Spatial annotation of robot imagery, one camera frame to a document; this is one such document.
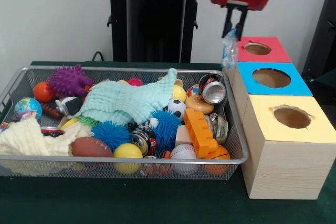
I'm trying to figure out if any clear plastic bottle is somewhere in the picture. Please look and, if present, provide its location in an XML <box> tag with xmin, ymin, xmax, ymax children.
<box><xmin>220</xmin><ymin>27</ymin><xmax>239</xmax><ymax>70</ymax></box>

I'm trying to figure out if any orange toy building block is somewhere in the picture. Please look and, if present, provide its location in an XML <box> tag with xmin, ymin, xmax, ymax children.
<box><xmin>183</xmin><ymin>108</ymin><xmax>219</xmax><ymax>158</ymax></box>

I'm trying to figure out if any mint green knitted cloth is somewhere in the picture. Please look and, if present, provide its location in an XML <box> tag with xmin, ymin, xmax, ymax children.
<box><xmin>67</xmin><ymin>68</ymin><xmax>179</xmax><ymax>125</ymax></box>

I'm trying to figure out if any wooden box with three holes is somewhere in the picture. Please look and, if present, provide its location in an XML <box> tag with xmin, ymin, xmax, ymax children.
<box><xmin>222</xmin><ymin>35</ymin><xmax>336</xmax><ymax>200</ymax></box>

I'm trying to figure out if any silver mesh bin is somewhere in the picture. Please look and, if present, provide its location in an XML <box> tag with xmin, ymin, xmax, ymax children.
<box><xmin>0</xmin><ymin>66</ymin><xmax>249</xmax><ymax>180</ymax></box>

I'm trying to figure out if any toy burger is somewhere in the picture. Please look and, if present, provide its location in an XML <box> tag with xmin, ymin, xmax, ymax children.
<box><xmin>185</xmin><ymin>94</ymin><xmax>215</xmax><ymax>116</ymax></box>

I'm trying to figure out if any yellow tennis ball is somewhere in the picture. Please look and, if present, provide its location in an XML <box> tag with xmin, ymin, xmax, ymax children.
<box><xmin>172</xmin><ymin>84</ymin><xmax>187</xmax><ymax>103</ymax></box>

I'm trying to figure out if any black office chair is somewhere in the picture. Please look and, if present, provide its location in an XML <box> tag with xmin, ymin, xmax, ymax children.
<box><xmin>301</xmin><ymin>0</ymin><xmax>336</xmax><ymax>78</ymax></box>

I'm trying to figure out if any dark green tablecloth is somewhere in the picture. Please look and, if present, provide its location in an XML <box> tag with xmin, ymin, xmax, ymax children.
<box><xmin>313</xmin><ymin>67</ymin><xmax>336</xmax><ymax>86</ymax></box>
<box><xmin>0</xmin><ymin>61</ymin><xmax>336</xmax><ymax>224</ymax></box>

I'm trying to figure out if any orange toy basketball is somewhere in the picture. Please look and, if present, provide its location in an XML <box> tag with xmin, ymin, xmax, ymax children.
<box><xmin>202</xmin><ymin>144</ymin><xmax>232</xmax><ymax>175</ymax></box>

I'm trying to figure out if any white toy baseball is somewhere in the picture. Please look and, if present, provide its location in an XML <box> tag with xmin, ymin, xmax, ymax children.
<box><xmin>169</xmin><ymin>143</ymin><xmax>200</xmax><ymax>175</ymax></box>

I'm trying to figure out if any blue koosh ball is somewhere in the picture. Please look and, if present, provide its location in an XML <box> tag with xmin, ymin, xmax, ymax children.
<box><xmin>91</xmin><ymin>120</ymin><xmax>131</xmax><ymax>152</ymax></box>

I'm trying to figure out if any smooth yellow ball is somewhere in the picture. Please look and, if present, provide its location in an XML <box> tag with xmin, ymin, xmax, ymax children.
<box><xmin>113</xmin><ymin>143</ymin><xmax>144</xmax><ymax>175</ymax></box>

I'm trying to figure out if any purple spiky ball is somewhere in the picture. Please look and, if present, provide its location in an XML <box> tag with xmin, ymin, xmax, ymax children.
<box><xmin>48</xmin><ymin>63</ymin><xmax>94</xmax><ymax>98</ymax></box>

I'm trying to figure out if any brown toy football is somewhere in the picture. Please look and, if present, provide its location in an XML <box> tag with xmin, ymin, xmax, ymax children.
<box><xmin>70</xmin><ymin>136</ymin><xmax>114</xmax><ymax>158</ymax></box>

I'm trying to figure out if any small orange-red ball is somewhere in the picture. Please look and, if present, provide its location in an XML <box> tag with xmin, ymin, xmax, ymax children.
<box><xmin>33</xmin><ymin>81</ymin><xmax>56</xmax><ymax>103</ymax></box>

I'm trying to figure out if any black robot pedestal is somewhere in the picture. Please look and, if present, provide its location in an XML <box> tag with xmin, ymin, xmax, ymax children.
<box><xmin>101</xmin><ymin>0</ymin><xmax>211</xmax><ymax>63</ymax></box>

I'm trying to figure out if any black cable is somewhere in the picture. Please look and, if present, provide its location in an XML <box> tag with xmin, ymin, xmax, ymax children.
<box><xmin>91</xmin><ymin>50</ymin><xmax>106</xmax><ymax>62</ymax></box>

